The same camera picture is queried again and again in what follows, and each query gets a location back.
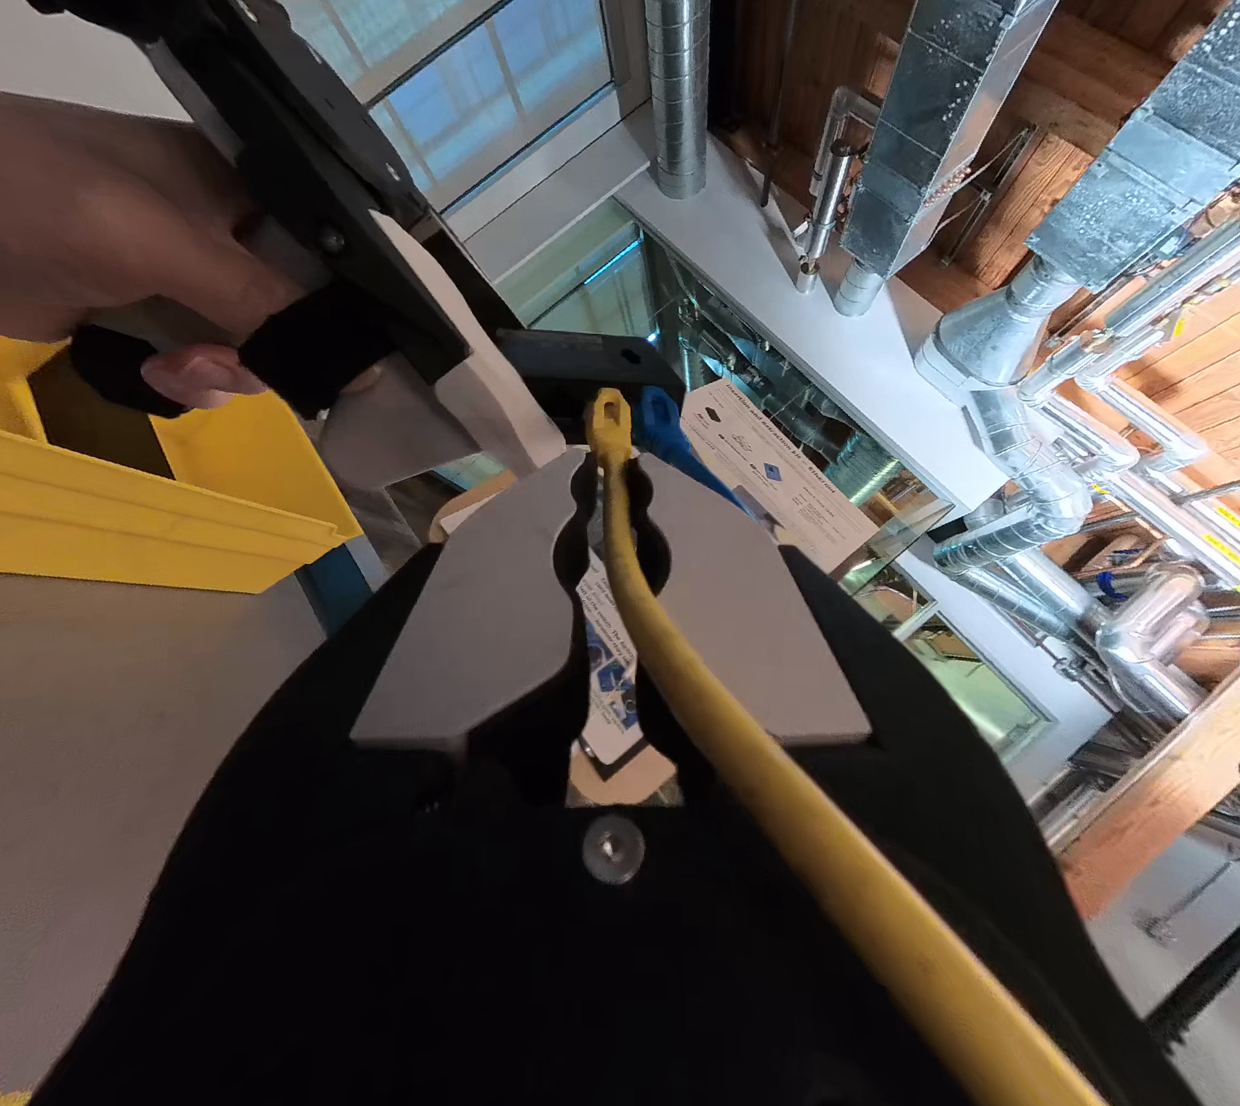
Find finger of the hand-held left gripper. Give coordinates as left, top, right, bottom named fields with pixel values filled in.
left=371, top=210, right=570, bottom=474

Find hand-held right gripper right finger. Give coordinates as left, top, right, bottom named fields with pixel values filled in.
left=634, top=455, right=873, bottom=751

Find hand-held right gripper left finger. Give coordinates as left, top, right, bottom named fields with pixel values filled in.
left=349, top=447, right=593, bottom=754

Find black ethernet switch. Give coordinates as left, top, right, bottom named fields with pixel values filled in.
left=496, top=328, right=687, bottom=441

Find yellow ethernet cable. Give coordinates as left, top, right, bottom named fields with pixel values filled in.
left=584, top=387, right=1111, bottom=1106

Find blue ethernet cable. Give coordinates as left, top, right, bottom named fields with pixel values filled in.
left=634, top=387, right=779, bottom=538

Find yellow plastic bin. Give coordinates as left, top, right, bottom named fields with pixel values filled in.
left=0, top=335, right=367, bottom=596

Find person's left hand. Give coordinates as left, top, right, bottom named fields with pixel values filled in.
left=0, top=93, right=388, bottom=415

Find instruction sheet on stand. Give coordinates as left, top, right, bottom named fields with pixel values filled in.
left=426, top=467, right=679, bottom=809

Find printed instruction poster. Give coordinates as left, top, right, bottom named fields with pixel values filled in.
left=574, top=379, right=957, bottom=770

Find large glass window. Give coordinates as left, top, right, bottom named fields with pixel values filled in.
left=280, top=0, right=621, bottom=221

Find silver ventilation ducts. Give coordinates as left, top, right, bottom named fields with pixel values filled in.
left=634, top=0, right=1240, bottom=836

